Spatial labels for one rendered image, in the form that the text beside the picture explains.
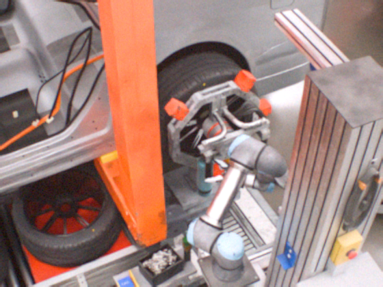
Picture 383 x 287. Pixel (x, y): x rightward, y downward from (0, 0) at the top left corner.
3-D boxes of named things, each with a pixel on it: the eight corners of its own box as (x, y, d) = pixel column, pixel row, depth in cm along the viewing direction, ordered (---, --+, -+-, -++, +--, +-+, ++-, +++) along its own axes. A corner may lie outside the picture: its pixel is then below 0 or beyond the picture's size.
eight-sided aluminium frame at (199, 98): (249, 141, 339) (256, 71, 299) (255, 147, 335) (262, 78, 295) (169, 173, 321) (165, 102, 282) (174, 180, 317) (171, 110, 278)
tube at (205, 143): (215, 113, 297) (216, 98, 289) (234, 137, 285) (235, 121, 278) (186, 124, 291) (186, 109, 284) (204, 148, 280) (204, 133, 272)
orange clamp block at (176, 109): (183, 102, 290) (172, 97, 283) (190, 111, 285) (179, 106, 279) (175, 113, 292) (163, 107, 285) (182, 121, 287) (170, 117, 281)
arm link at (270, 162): (289, 153, 231) (302, 178, 275) (267, 142, 235) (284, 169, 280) (276, 178, 230) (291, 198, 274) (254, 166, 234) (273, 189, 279)
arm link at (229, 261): (233, 273, 237) (235, 258, 227) (208, 260, 242) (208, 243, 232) (247, 255, 243) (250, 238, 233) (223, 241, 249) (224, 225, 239)
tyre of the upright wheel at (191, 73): (128, 79, 293) (150, 156, 344) (146, 106, 279) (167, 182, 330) (233, 32, 307) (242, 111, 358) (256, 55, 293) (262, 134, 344)
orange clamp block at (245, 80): (241, 85, 302) (249, 72, 299) (248, 93, 298) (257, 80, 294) (232, 82, 298) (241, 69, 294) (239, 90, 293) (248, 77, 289)
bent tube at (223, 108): (247, 102, 303) (248, 87, 296) (266, 124, 292) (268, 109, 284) (219, 112, 298) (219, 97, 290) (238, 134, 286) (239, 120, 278)
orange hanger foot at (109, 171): (118, 156, 338) (113, 115, 313) (155, 217, 307) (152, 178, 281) (94, 165, 333) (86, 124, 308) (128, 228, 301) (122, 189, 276)
